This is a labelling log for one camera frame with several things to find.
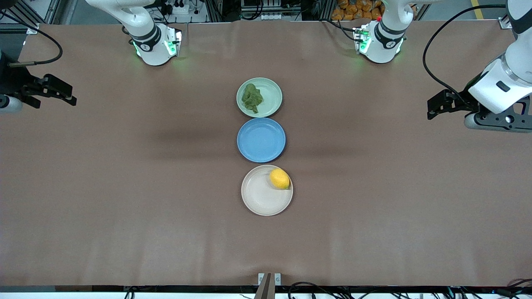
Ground green lettuce leaf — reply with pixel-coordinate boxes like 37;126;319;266
242;83;264;114

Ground yellow lemon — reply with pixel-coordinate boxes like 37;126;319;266
269;168;291;190

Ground arm base box green LEDs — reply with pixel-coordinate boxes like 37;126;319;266
353;26;372;54
164;28;183;57

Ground bag of oranges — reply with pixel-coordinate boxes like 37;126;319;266
331;0;417;21

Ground brown table cover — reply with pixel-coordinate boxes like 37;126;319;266
0;20;532;287

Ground light green plate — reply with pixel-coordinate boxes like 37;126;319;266
236;78;283;118

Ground blue plate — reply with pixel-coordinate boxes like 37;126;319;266
237;118;286;163

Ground beige plate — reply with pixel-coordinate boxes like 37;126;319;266
241;165;294;217

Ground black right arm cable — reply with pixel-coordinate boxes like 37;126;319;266
0;9;64;68

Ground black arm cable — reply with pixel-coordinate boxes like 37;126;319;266
422;4;508;99
0;9;64;68

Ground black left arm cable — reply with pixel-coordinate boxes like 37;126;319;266
422;4;508;99

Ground black floor cable bundle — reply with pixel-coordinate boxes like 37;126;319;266
446;278;532;299
288;282;416;299

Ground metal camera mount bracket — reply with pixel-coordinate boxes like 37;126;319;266
257;272;282;299

